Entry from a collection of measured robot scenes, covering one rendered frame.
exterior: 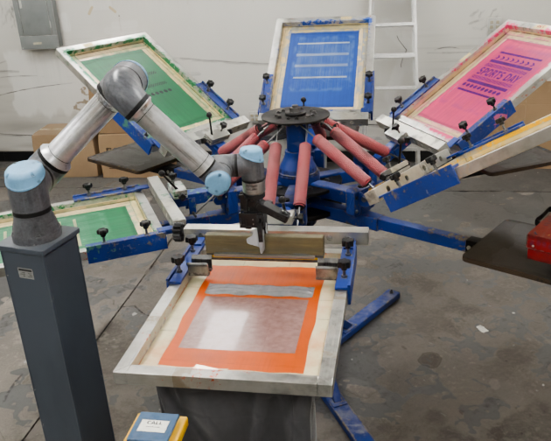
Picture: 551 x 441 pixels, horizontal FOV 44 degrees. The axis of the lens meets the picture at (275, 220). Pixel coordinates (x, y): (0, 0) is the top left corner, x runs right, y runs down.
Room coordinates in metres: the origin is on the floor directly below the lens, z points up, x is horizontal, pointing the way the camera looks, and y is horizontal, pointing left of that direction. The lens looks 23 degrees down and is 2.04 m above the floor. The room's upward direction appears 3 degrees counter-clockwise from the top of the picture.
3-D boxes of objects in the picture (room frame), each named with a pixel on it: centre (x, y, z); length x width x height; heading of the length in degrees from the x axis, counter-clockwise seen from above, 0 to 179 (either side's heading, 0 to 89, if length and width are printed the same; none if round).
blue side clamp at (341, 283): (2.02, -0.23, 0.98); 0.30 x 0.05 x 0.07; 169
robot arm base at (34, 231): (1.97, 0.75, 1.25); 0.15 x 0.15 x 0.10
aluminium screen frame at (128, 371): (1.84, 0.09, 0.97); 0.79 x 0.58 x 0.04; 169
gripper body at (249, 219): (2.09, 0.07, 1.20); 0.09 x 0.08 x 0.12; 79
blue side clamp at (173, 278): (2.13, 0.32, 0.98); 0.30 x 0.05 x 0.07; 169
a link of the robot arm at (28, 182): (1.97, 0.75, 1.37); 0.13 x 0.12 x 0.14; 179
